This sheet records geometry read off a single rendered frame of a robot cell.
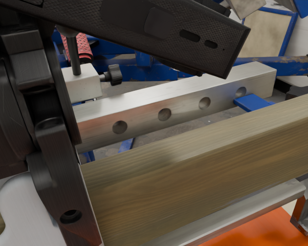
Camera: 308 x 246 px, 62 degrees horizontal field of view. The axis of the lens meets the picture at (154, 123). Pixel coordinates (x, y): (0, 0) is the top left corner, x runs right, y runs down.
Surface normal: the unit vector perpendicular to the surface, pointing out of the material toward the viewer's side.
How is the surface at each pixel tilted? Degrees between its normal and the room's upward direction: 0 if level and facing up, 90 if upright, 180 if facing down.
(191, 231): 0
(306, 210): 90
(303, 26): 90
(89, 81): 90
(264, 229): 0
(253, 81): 90
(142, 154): 0
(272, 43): 79
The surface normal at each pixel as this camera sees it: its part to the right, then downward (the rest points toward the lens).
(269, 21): -0.92, 0.13
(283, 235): -0.07, -0.84
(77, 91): 0.39, 0.48
